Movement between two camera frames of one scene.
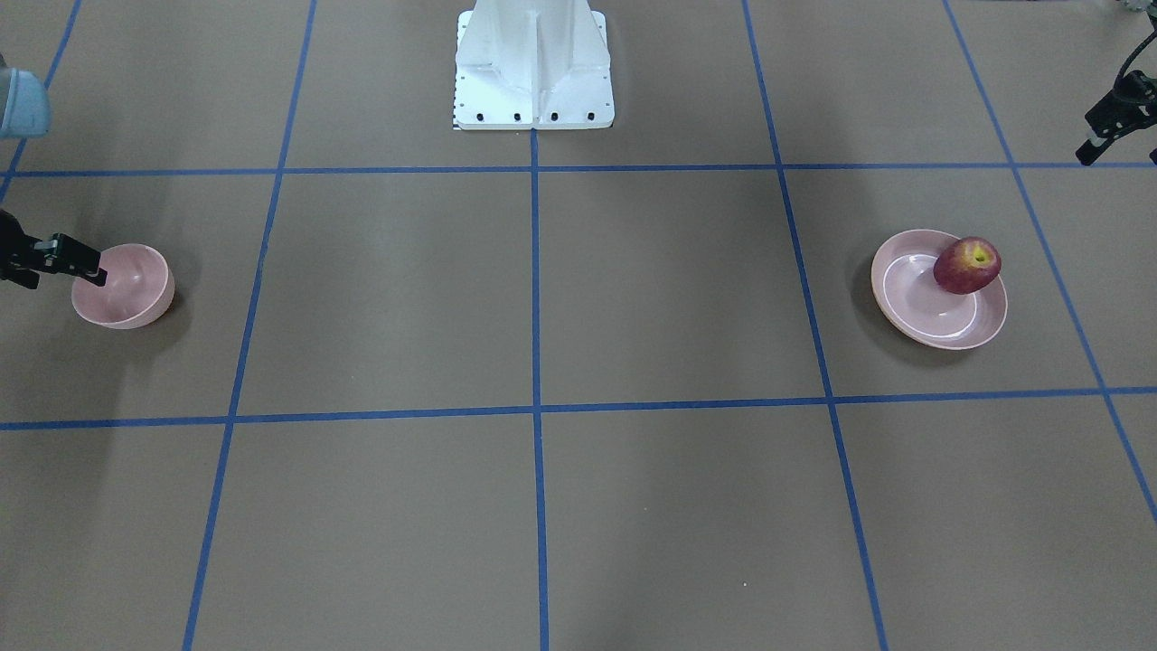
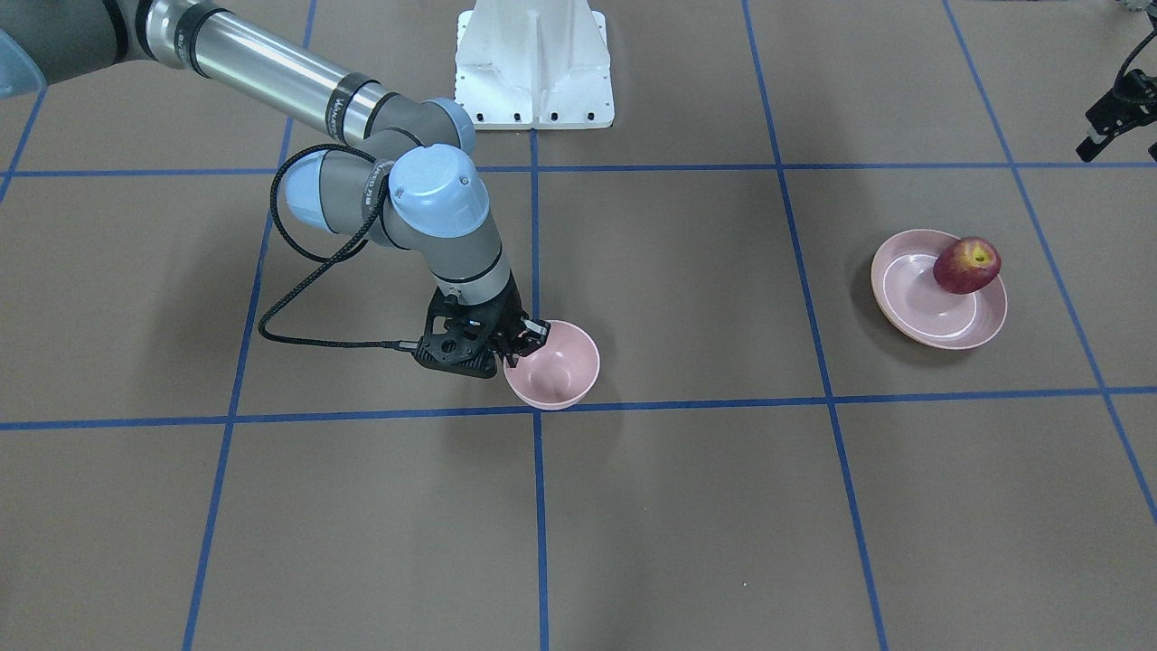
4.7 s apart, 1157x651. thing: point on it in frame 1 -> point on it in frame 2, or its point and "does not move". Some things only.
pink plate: [908, 297] does not move
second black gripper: [1130, 105] does not move
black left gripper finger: [69, 247] -> [532, 336]
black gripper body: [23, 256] -> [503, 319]
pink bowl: [139, 287] -> [558, 375]
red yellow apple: [967, 265] does not move
